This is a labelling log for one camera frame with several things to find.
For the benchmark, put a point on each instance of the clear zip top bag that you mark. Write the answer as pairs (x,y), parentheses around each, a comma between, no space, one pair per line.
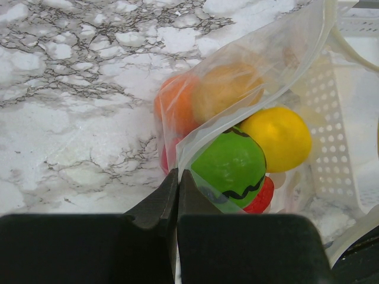
(281,52)

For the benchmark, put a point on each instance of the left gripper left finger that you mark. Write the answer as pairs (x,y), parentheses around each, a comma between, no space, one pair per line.
(138,246)

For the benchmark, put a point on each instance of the dark green toy melon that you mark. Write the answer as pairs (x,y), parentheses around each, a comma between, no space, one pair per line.
(234,166)

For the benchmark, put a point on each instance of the red toy apple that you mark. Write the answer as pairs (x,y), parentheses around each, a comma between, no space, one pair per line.
(168,158)

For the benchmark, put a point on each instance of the white perforated plastic basket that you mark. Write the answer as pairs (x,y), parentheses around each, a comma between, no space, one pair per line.
(342,102)

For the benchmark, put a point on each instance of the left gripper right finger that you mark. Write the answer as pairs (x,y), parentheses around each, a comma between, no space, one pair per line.
(245,248)

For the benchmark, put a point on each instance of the yellow toy lemon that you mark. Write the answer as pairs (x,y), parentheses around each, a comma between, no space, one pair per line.
(282,135)

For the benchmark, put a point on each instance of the orange toy fruit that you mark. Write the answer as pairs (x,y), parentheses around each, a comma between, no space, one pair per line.
(173,104)

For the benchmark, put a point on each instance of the small red toy fruit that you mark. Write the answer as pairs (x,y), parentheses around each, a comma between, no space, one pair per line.
(263,198)

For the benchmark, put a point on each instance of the orange yellow toy potato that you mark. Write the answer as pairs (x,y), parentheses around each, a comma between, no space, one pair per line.
(222,87)

